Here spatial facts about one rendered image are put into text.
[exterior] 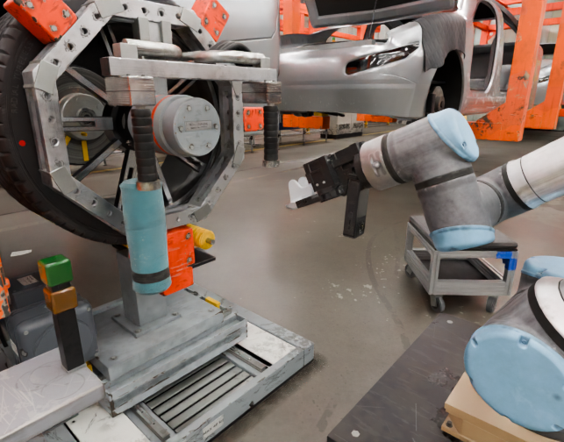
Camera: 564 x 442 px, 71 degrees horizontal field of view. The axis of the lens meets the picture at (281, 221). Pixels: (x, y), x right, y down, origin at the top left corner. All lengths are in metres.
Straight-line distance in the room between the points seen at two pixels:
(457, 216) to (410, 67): 2.90
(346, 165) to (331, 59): 2.84
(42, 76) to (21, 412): 0.59
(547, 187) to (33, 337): 1.10
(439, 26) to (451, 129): 3.10
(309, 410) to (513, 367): 0.81
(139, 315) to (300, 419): 0.58
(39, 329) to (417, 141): 0.94
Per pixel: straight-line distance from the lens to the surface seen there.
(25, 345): 1.14
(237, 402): 1.26
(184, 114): 0.90
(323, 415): 1.33
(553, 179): 0.73
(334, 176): 0.74
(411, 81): 3.50
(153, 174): 0.77
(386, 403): 0.94
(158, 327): 1.33
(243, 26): 1.85
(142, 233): 0.90
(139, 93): 0.76
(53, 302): 0.75
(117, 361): 1.22
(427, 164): 0.64
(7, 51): 1.00
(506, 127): 4.30
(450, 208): 0.64
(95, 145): 1.57
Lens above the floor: 0.92
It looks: 18 degrees down
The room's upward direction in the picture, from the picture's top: straight up
